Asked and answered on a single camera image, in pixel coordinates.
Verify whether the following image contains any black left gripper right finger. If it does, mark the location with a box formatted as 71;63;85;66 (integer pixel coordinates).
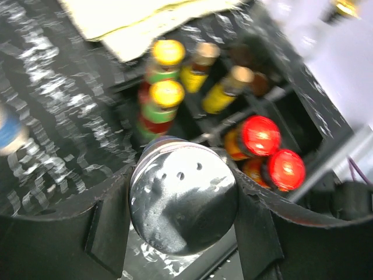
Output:
233;168;372;279

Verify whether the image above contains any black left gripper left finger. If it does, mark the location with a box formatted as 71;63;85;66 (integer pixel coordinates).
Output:
1;166;133;279

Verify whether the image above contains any red-lid chili sauce jar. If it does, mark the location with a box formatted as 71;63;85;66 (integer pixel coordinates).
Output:
242;149;307;193
224;115;281;161

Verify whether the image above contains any white-lid granule jar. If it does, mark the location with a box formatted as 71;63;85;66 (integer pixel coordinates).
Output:
129;136;238;256
0;104;29;156

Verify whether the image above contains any red-lid chili sauce jar front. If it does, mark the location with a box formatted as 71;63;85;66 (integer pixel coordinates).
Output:
224;115;281;161

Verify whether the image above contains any yellow-label beige-cap bottle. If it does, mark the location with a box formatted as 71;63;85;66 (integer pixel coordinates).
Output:
180;42;220;93
202;65;254;114

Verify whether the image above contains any yellow-cap green-label bottle front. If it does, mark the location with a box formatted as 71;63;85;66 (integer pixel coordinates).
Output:
137;80;185;141

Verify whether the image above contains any yellow-cap green-label bottle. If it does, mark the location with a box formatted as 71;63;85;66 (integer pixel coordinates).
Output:
145;40;185;85
137;80;185;141

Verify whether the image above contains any black organizer tray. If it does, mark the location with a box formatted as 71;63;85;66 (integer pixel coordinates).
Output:
110;17;355;280

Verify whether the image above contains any patterned cream folded cloth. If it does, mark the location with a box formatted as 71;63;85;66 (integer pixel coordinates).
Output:
59;1;242;62

